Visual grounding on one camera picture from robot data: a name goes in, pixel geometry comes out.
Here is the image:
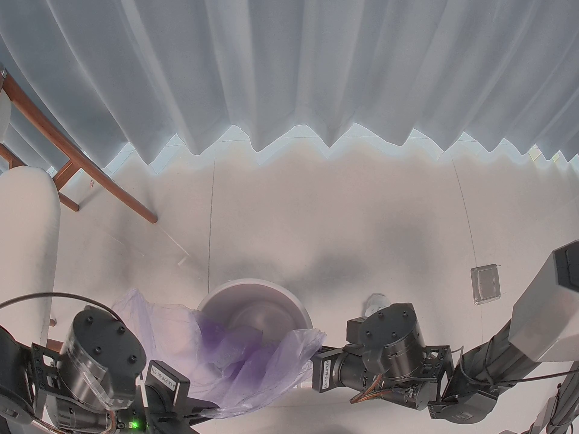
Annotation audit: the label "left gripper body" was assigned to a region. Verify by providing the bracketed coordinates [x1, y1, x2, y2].
[146, 359, 191, 434]

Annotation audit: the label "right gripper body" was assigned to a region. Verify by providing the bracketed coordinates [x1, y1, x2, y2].
[311, 347, 369, 395]

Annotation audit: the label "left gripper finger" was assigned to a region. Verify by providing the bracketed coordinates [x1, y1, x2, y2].
[183, 416, 213, 434]
[185, 397, 221, 417]

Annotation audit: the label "purple plastic bag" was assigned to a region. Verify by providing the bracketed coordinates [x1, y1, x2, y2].
[111, 288, 327, 420]

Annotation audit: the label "white printed wrapper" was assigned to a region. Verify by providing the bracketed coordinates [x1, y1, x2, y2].
[363, 293, 391, 319]

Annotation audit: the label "white trash bin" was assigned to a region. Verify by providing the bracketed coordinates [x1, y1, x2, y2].
[195, 278, 314, 349]

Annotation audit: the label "wooden chair white cushions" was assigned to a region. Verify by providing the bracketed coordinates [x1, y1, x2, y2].
[0, 64, 158, 354]

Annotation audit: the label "white curtain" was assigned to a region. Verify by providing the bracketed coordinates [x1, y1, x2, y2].
[0, 0, 579, 173]

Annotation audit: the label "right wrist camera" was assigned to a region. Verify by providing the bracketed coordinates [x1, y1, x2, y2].
[346, 316, 376, 348]

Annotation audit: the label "black cable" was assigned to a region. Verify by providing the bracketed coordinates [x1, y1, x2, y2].
[454, 346, 579, 385]
[0, 291, 125, 324]

